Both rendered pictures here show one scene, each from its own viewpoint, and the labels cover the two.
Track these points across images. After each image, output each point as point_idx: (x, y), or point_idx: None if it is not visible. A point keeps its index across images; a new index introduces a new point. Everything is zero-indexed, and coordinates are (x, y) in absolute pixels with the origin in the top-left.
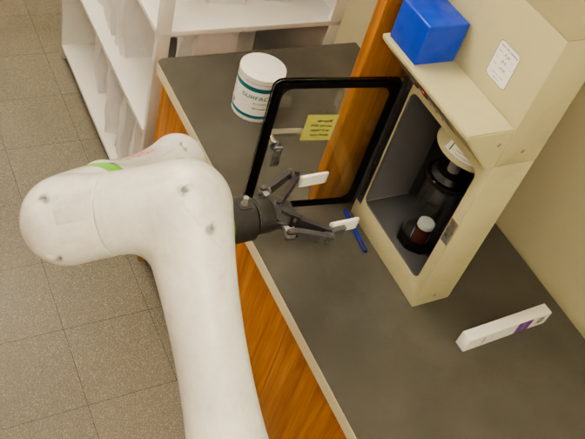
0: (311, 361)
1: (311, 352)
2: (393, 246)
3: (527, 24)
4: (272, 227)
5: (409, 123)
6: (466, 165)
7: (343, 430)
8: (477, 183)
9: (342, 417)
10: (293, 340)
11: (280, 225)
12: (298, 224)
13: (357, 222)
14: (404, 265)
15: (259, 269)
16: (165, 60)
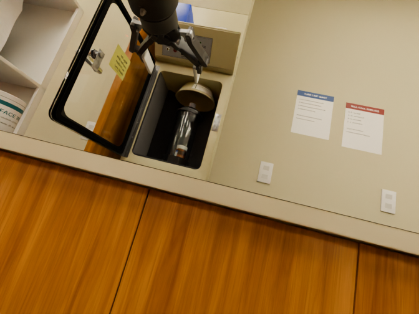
0: (214, 192)
1: (211, 182)
2: (170, 164)
3: (225, 17)
4: (176, 21)
5: (156, 95)
6: (206, 94)
7: (294, 221)
8: (226, 87)
9: (287, 206)
10: (156, 220)
11: (178, 26)
12: (181, 43)
13: (199, 77)
14: (185, 168)
15: (88, 167)
16: None
